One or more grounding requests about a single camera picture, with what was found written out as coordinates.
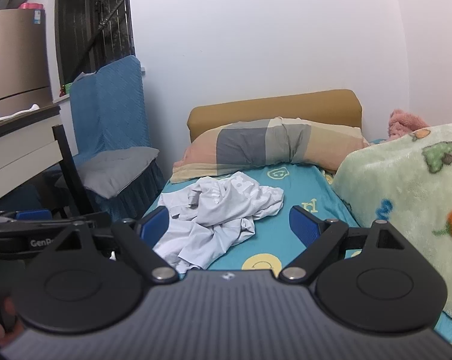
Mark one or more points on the dark window with grille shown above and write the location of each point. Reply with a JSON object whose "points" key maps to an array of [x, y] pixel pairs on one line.
{"points": [[94, 18]]}

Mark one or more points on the pink plush toy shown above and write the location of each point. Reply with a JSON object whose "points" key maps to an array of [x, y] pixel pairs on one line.
{"points": [[404, 122]]}

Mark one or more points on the white t-shirt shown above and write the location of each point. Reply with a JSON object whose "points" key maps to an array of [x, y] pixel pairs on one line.
{"points": [[218, 202]]}

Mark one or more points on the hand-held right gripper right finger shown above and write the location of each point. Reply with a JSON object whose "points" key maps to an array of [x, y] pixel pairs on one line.
{"points": [[303, 225]]}

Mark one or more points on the black metal frame leg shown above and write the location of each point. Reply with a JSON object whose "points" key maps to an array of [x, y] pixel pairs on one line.
{"points": [[70, 168]]}

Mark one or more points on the white desk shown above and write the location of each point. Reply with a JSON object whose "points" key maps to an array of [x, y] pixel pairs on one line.
{"points": [[19, 146]]}

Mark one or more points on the blue covered chair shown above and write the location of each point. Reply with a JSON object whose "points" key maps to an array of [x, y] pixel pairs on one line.
{"points": [[109, 108]]}

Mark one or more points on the grey cushion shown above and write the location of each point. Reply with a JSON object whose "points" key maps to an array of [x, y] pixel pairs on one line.
{"points": [[117, 168]]}

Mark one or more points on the beige refrigerator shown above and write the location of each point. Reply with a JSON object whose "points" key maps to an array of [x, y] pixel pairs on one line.
{"points": [[21, 56]]}

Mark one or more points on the checked pillow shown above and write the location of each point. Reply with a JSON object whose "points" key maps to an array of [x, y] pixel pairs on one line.
{"points": [[248, 146]]}

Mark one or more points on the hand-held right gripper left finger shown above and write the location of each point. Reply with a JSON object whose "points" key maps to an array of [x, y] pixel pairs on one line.
{"points": [[154, 227]]}

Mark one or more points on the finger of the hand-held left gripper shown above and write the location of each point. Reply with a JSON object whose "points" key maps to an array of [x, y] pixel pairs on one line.
{"points": [[94, 220], [31, 215]]}

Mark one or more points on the green fleece blanket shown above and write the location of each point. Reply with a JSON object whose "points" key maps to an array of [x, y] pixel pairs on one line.
{"points": [[394, 187]]}

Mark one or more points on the white paper item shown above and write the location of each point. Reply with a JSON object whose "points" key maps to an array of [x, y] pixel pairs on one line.
{"points": [[25, 110]]}

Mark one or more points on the tan padded headboard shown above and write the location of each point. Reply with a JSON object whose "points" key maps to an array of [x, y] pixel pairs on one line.
{"points": [[271, 107]]}

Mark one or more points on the teal printed bed sheet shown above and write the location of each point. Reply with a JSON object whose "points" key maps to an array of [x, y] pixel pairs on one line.
{"points": [[278, 232]]}

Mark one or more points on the pink container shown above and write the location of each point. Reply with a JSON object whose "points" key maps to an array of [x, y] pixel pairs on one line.
{"points": [[31, 6]]}

